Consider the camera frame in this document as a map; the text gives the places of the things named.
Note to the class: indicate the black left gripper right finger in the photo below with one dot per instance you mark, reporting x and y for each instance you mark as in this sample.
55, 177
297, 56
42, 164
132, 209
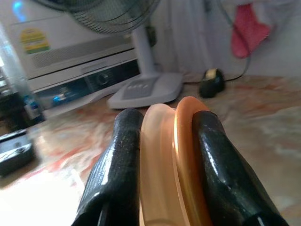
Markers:
223, 164

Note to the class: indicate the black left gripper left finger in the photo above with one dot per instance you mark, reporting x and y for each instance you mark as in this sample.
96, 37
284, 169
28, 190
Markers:
113, 162

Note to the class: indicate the orange lidded plastic container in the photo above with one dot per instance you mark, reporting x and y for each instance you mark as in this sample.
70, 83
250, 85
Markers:
169, 153

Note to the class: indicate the black tape dispenser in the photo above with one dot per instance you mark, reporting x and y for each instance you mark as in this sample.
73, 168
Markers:
212, 83

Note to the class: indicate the dark grey flat box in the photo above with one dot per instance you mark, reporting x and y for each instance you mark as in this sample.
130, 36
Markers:
14, 150

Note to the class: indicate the white appliance with energy label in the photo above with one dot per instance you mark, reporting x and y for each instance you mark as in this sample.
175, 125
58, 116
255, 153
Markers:
73, 56

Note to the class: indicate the clear plastic water bottle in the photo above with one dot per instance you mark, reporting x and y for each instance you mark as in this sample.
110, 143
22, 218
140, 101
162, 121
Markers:
21, 89

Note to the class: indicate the red dotted cloth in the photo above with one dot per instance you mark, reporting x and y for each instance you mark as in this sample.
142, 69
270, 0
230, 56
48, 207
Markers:
248, 30

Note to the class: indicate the white pedestal fan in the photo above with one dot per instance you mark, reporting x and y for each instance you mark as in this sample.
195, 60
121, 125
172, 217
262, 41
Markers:
131, 56

